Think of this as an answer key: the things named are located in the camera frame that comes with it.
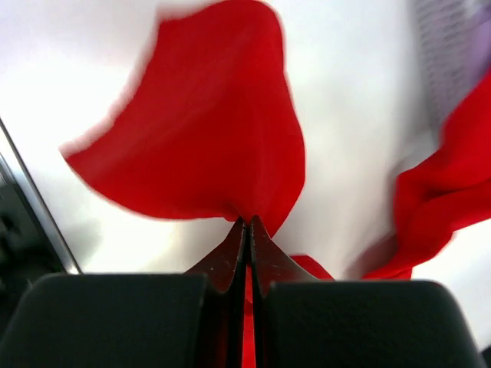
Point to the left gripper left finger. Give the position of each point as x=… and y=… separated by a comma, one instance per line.
x=193, y=319

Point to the red trousers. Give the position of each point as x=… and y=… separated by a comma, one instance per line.
x=318, y=124

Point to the white laundry basket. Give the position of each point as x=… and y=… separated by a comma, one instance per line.
x=454, y=51

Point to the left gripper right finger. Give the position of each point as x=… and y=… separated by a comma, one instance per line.
x=302, y=321

